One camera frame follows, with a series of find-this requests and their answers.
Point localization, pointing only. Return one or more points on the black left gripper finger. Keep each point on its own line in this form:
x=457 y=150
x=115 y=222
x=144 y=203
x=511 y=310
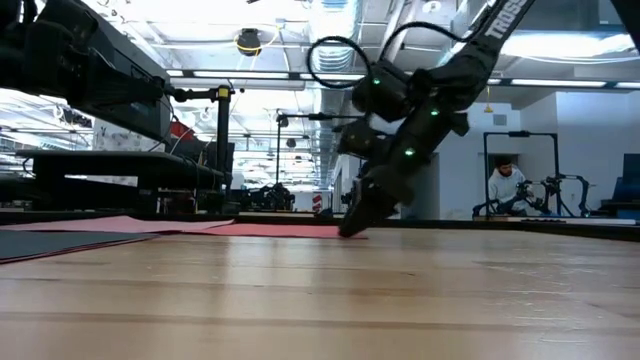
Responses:
x=115 y=90

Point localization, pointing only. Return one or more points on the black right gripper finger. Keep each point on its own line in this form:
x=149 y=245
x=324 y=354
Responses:
x=372 y=210
x=353 y=207

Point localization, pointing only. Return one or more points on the pink paper sheet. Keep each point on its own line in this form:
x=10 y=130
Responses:
x=115 y=224

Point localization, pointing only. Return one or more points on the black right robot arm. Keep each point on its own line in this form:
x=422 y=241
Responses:
x=480 y=55

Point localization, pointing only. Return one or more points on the black background robot arm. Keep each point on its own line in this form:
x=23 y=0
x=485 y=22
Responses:
x=525 y=192
x=552 y=185

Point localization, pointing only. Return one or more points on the grey door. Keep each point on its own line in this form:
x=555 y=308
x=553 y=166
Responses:
x=430 y=190

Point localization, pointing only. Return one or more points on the black computer monitor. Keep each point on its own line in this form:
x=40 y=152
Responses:
x=150 y=125

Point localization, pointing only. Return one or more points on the standing desk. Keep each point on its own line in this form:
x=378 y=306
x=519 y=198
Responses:
x=125 y=162

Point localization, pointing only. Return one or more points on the red box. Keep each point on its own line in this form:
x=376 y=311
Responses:
x=181 y=132

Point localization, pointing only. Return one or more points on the black background robot arms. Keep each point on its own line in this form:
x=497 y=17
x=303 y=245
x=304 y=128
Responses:
x=272 y=197

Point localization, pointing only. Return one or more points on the person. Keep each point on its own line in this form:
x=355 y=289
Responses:
x=505 y=187

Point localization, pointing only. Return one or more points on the black computer tower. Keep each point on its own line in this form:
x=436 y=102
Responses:
x=207 y=157

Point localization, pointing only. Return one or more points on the yellow hanging ceiling pendant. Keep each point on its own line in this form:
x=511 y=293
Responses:
x=488 y=108

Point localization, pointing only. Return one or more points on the long ceiling light panel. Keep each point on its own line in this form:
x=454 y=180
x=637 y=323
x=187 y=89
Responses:
x=494 y=81
x=627 y=85
x=555 y=83
x=240 y=75
x=330 y=77

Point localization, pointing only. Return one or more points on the black dome ceiling device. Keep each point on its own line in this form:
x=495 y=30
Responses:
x=248 y=42

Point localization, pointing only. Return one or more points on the black paper sheet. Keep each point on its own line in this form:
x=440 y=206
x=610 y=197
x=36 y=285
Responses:
x=50 y=244

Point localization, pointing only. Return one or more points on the light background work table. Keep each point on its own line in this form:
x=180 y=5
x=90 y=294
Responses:
x=600 y=220

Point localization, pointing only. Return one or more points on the blue chair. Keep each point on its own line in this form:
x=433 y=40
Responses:
x=627 y=190

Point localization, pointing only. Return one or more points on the small black frame mount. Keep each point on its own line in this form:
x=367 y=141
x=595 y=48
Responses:
x=325 y=213

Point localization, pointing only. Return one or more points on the red white striped post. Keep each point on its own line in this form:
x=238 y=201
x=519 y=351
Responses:
x=317 y=202

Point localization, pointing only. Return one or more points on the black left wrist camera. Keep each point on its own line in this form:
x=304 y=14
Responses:
x=67 y=17

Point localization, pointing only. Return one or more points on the black background gantry frame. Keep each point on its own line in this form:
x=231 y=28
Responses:
x=320 y=116
x=520 y=134

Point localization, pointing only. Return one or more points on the grey wall vent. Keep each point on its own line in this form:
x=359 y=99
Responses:
x=500 y=120

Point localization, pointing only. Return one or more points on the silver ventilation duct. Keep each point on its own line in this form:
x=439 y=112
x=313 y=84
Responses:
x=335 y=60

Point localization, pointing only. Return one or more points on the black table frame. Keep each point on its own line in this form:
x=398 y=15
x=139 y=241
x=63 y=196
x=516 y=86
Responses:
x=575 y=229

